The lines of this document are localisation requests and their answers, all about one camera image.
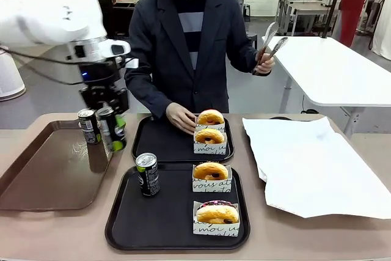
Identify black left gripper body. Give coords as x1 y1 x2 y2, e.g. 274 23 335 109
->
78 59 130 115

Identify black green drink can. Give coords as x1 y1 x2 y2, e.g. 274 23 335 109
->
77 108 102 145
136 152 161 197
96 106 128 152

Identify white printed paper donut box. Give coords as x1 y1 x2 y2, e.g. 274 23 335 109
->
192 200 241 238
192 164 233 193
194 116 226 136
193 134 227 155

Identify metal serving tongs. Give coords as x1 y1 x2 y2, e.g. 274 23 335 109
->
252 22 289 75

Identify person's right forearm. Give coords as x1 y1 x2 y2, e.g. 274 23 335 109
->
125 68 181 118

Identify person's right hand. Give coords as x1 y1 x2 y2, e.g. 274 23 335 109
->
166 103 197 135

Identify person's left hand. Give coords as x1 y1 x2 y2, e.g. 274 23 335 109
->
252 50 276 75

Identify small black serving tray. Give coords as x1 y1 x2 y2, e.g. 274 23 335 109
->
131 114 235 163

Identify person in navy jacket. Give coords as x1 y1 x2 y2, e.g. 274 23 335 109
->
125 0 272 120

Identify brown plastic tray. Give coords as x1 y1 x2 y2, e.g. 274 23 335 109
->
0 119 126 211

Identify large black serving tray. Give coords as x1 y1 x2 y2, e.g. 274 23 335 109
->
104 162 251 251

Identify purple sprinkle icing donut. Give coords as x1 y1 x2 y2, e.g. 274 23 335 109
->
196 200 239 224

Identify grey plastic stool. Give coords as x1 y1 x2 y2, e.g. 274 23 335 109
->
246 31 258 50

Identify white paper sheet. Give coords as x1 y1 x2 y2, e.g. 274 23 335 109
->
242 116 391 219

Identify white rectangular table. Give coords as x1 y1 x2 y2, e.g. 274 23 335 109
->
261 35 391 139

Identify grey background workbench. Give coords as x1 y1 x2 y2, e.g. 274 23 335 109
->
274 0 340 36

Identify black vertical pole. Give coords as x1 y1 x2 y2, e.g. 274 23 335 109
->
323 0 349 39

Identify white curtain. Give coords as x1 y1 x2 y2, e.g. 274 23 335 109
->
371 0 391 60

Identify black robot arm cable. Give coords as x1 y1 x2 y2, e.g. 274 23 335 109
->
0 45 137 86

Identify black floor cable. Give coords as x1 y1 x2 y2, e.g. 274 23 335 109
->
301 92 318 114

